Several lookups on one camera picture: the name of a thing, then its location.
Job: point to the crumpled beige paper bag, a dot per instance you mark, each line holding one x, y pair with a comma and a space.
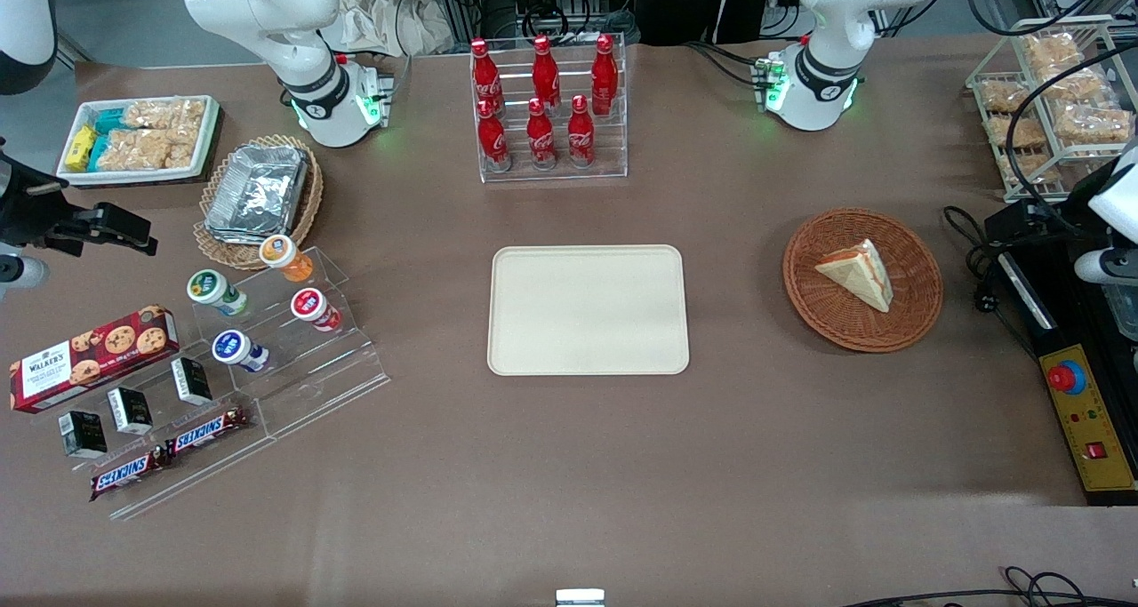
382, 16

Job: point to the clear acrylic bottle rack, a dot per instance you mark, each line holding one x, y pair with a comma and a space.
613, 145

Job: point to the Snickers chocolate bar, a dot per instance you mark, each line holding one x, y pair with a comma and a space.
127, 474
209, 431

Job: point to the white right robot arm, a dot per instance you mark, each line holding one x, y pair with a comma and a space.
293, 38

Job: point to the triangular white bread sandwich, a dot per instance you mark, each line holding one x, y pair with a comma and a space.
855, 274

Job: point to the green lid yogurt cup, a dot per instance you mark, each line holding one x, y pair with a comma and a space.
213, 290

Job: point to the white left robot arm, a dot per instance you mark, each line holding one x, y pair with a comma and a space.
827, 20

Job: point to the clear acrylic stepped stand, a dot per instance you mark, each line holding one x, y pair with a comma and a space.
204, 465
329, 367

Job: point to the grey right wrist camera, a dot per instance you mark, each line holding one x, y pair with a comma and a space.
22, 274

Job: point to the clear bag of fried snacks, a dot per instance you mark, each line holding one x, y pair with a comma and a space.
1031, 170
1077, 83
1052, 51
1003, 96
1016, 132
1093, 125

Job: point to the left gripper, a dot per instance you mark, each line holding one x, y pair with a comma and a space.
1047, 218

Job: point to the steel pan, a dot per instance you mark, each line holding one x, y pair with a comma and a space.
1125, 314

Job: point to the blue lid yogurt cup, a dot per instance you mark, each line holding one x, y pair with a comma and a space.
236, 349

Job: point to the orange lid yogurt cup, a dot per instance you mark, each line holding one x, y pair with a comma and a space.
284, 256

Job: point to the red Walkers cookie box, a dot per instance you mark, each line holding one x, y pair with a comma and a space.
89, 358

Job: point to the black appliance with yellow panel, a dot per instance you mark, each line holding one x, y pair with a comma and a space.
1089, 429

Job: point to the red cola bottle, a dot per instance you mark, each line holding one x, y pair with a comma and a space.
492, 140
605, 74
545, 74
485, 78
581, 136
540, 138

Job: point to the stacked aluminium foil containers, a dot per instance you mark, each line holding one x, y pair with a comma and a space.
258, 189

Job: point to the brown round wicker basket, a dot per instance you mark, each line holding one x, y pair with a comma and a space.
907, 314

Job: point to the red lid yogurt cup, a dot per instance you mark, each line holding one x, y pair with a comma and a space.
313, 307

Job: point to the small black box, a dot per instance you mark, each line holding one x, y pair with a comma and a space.
131, 410
192, 380
84, 434

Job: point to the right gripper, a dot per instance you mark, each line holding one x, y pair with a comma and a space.
28, 211

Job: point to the clear pack of rice crackers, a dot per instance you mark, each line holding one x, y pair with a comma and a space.
142, 149
169, 114

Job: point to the yellow snack pack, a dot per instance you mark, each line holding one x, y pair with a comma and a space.
81, 147

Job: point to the beige rectangular plastic tray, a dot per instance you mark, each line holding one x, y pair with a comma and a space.
587, 309

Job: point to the teal snack pack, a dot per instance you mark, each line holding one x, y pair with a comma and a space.
109, 120
98, 152

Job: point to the white rectangular snack tray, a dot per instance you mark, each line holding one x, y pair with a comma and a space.
206, 140

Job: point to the light oval wicker basket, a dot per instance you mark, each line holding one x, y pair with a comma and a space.
307, 207

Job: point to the small white metal bracket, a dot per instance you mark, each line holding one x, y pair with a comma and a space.
580, 597

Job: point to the red emergency stop button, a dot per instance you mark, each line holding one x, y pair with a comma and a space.
1064, 377

